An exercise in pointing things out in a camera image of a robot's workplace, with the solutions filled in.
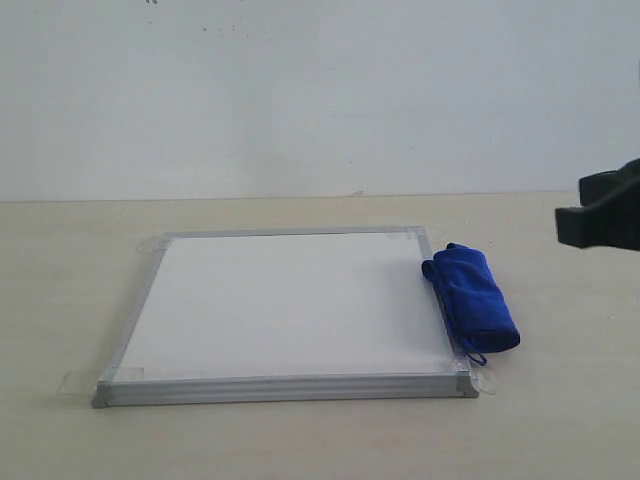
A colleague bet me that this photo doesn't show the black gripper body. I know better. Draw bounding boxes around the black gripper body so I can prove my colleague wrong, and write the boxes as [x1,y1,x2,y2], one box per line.
[555,159,639,250]

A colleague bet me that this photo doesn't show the blue cloth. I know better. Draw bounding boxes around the blue cloth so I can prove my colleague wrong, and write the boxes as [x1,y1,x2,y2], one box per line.
[421,243,521,367]

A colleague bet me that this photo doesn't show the clear tape near right corner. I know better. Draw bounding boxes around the clear tape near right corner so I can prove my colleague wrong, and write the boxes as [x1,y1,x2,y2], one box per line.
[455,358,498,398]

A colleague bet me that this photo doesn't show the clear tape corner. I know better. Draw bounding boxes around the clear tape corner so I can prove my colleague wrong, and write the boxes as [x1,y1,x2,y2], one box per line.
[135,238,164,254]
[455,358,498,398]

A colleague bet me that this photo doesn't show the clear tape far left corner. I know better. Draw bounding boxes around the clear tape far left corner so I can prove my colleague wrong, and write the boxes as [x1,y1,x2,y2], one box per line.
[135,238,164,254]

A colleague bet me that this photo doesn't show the white board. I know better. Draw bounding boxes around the white board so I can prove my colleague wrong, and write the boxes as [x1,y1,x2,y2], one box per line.
[91,226,479,409]

